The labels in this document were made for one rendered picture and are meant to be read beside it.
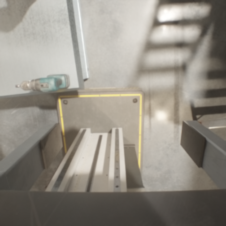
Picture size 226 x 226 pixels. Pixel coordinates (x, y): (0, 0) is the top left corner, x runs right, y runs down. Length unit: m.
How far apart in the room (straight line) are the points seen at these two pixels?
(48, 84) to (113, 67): 0.92
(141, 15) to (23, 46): 1.03
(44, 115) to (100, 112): 0.71
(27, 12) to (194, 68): 1.40
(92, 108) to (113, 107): 0.17
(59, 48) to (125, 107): 0.64
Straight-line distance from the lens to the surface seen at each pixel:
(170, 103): 1.68
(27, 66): 1.03
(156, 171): 1.98
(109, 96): 1.25
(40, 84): 0.74
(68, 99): 1.31
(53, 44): 0.97
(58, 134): 0.16
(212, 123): 1.61
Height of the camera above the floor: 1.55
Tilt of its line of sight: 74 degrees down
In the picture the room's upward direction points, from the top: 175 degrees counter-clockwise
